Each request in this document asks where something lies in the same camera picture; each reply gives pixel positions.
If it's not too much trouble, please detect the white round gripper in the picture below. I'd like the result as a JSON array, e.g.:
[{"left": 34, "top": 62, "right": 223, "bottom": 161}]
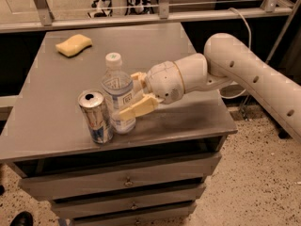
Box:
[{"left": 118, "top": 61, "right": 184, "bottom": 121}]

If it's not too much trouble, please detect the clear blue plastic water bottle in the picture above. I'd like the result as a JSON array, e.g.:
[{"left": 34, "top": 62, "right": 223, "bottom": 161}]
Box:
[{"left": 101, "top": 52, "right": 135, "bottom": 135}]

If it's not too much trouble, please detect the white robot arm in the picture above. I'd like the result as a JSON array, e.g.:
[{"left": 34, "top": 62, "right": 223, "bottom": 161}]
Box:
[{"left": 114, "top": 33, "right": 301, "bottom": 142}]

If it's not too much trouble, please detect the silver blue redbull can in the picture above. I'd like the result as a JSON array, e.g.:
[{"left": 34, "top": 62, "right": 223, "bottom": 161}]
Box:
[{"left": 78, "top": 89, "right": 113, "bottom": 144}]

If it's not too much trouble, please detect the yellow sponge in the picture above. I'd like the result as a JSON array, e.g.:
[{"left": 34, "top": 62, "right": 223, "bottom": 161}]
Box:
[{"left": 55, "top": 34, "right": 92, "bottom": 57}]

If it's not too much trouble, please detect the grey drawer cabinet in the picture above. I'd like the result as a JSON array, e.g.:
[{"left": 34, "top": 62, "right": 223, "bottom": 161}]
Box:
[{"left": 0, "top": 24, "right": 236, "bottom": 226}]

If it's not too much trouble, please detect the office chair base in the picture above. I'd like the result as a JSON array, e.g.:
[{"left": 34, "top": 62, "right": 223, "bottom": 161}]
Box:
[{"left": 87, "top": 0, "right": 156, "bottom": 18}]

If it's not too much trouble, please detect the black shoe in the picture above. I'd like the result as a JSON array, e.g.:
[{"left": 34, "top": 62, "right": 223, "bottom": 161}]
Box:
[{"left": 9, "top": 211, "right": 33, "bottom": 226}]

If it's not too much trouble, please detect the metal railing frame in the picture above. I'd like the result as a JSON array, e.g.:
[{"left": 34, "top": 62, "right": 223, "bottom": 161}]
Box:
[{"left": 0, "top": 0, "right": 300, "bottom": 33}]

